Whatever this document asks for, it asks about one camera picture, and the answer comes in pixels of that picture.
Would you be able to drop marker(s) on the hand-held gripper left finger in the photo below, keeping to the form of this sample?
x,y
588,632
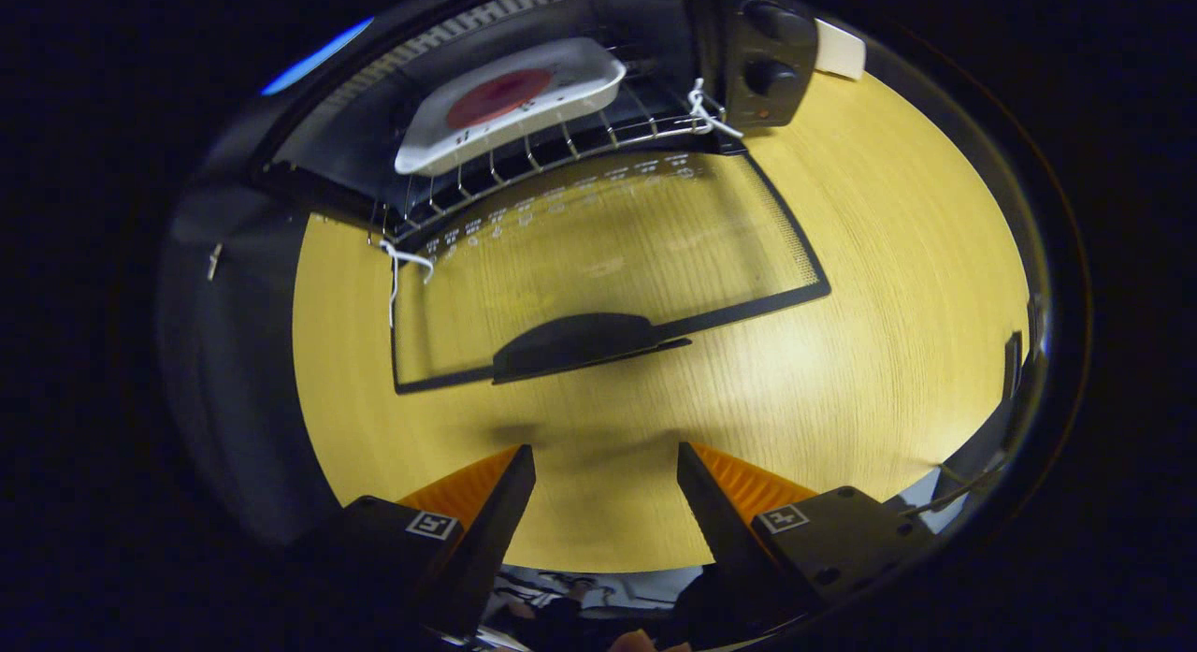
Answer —
x,y
486,549

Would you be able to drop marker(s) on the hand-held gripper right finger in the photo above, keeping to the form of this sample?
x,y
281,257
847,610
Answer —
x,y
715,540

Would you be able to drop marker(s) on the white square cherry-print plate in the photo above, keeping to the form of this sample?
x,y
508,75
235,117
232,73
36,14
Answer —
x,y
439,142

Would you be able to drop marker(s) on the black toaster oven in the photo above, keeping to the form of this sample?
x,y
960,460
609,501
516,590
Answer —
x,y
767,91

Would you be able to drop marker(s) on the pink ham slice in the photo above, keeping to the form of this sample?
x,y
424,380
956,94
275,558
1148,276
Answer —
x,y
500,95

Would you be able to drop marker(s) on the white bread toaster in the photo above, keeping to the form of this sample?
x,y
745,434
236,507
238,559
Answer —
x,y
839,49

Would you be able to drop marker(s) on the patterned cloth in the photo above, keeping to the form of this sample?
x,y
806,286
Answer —
x,y
598,586

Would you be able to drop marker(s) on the silver clip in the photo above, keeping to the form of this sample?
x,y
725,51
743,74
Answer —
x,y
215,261

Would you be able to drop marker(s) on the black frame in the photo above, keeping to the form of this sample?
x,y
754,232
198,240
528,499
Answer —
x,y
1014,367

